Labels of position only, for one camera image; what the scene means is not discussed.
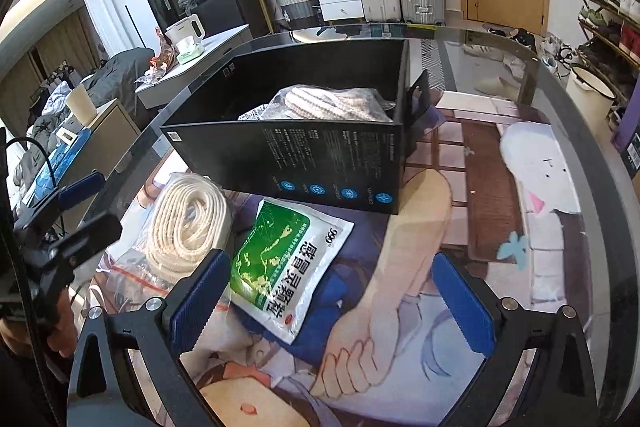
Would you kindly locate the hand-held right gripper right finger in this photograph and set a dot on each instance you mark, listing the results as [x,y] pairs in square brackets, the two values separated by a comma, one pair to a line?
[465,304]

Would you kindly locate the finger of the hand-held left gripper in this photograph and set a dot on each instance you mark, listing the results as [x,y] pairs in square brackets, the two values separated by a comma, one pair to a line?
[82,189]
[85,239]

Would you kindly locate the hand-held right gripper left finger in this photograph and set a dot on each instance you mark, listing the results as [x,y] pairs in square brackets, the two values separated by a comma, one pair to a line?
[200,302]

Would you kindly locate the green white medicine packet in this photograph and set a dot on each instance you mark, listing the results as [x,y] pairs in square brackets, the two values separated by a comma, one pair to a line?
[280,267]

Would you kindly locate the black cardboard box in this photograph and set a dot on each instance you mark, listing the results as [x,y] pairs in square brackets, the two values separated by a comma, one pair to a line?
[325,157]

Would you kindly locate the bagged striped socks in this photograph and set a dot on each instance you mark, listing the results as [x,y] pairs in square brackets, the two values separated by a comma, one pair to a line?
[320,102]

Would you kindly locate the person's left hand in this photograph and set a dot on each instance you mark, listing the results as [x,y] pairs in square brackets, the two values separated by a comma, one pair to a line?
[62,327]

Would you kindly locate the blue packet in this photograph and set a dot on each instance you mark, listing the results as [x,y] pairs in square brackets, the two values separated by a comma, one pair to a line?
[62,157]

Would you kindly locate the beige cabinet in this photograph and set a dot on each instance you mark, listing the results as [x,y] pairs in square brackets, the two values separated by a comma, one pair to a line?
[107,147]

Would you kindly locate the pile of clothes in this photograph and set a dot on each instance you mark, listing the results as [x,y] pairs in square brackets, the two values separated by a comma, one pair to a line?
[45,117]

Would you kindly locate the printed table mat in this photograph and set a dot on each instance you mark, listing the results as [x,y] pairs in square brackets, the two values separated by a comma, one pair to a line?
[475,207]

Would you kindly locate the dark jacket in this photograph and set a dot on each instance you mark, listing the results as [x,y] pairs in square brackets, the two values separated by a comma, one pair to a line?
[120,74]

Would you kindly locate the red snack bag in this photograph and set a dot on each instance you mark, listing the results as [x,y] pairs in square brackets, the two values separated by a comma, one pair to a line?
[157,57]

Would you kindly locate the green tissue pack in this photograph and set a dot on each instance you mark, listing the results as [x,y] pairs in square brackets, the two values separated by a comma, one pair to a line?
[190,53]

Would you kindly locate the grey side table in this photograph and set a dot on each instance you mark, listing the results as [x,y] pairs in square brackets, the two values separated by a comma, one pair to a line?
[210,57]

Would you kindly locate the white kettle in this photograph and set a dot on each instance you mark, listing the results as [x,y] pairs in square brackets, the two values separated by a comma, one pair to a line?
[182,29]

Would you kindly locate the purple bag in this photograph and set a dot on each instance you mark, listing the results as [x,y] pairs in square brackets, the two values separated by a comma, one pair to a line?
[630,137]

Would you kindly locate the white enamel basin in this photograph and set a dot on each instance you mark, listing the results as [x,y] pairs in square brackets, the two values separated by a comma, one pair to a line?
[590,102]

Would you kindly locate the shoes on floor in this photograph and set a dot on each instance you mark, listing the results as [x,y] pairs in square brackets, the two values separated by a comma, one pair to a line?
[520,49]

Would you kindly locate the woven basket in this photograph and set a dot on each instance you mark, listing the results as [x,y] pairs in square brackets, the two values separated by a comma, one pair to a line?
[297,4]

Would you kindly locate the wooden shoe rack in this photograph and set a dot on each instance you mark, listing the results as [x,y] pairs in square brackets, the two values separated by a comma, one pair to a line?
[612,14]

